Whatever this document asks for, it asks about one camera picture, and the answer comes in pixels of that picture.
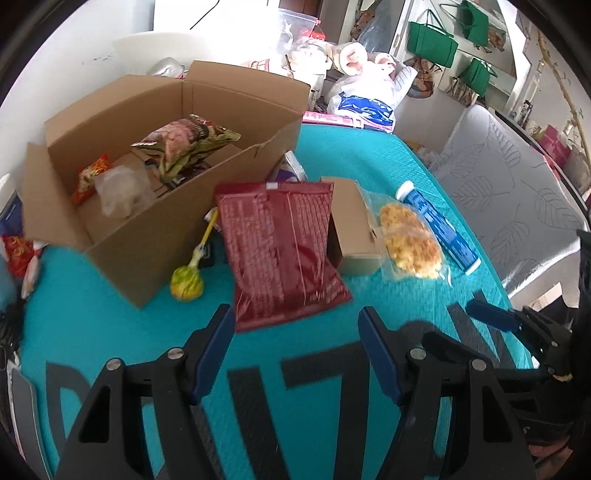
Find pink flat box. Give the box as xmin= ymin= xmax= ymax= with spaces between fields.
xmin=301 ymin=111 xmax=393 ymax=133

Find green tote bag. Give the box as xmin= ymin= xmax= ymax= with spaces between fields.
xmin=407 ymin=9 xmax=459 ymax=68

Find white purple snack packet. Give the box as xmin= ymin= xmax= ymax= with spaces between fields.
xmin=266 ymin=151 xmax=308 ymax=183

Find clear bag yellow crackers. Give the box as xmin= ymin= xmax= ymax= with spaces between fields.
xmin=360 ymin=188 xmax=452 ymax=285

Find teal blanket black letters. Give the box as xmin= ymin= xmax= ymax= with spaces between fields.
xmin=18 ymin=121 xmax=537 ymax=480

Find green cereal snack bag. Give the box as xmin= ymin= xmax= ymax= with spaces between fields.
xmin=131 ymin=113 xmax=242 ymax=188

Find large open cardboard box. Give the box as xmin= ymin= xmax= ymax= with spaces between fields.
xmin=22 ymin=61 xmax=310 ymax=307

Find green lollipop yellow stick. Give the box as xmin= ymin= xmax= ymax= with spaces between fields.
xmin=169 ymin=207 xmax=218 ymax=302

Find grey leaf pattern cushion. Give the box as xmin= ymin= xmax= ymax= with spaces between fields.
xmin=431 ymin=105 xmax=586 ymax=296

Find blue white plastic bag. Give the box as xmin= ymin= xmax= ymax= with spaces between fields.
xmin=327 ymin=66 xmax=418 ymax=133

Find blue tablet tube white cap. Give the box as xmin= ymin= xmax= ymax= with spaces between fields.
xmin=396 ymin=180 xmax=481 ymax=275

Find small tan cardboard box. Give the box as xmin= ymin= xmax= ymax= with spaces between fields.
xmin=321 ymin=177 xmax=382 ymax=277

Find dark red snack bag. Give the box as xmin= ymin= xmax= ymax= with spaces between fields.
xmin=214 ymin=182 xmax=353 ymax=333

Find small red snack packet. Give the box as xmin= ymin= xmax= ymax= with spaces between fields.
xmin=71 ymin=154 xmax=112 ymax=206

